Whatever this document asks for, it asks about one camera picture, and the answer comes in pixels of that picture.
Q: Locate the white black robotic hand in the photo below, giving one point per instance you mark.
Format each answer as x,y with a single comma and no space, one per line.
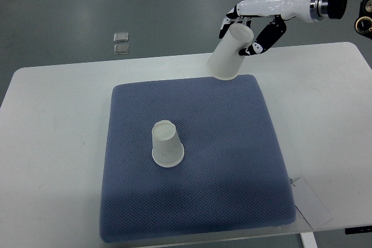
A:
280,10

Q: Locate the white paper cup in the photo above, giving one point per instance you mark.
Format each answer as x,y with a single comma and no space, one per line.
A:
167,149
225,61

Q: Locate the blue textured foam cushion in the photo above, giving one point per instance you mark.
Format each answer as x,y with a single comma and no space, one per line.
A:
232,176

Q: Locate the white paper tag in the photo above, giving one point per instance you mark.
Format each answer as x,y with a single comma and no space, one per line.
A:
309,205

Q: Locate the upper clear floor plate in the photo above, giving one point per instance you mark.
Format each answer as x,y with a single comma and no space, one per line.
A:
120,37

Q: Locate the white paper cup on cushion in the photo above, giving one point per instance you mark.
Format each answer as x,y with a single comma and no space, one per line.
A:
167,149

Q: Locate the white table leg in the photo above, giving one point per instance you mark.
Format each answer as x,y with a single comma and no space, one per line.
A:
308,240

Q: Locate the black bracket at table edge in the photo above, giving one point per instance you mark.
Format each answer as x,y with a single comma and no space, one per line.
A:
358,230

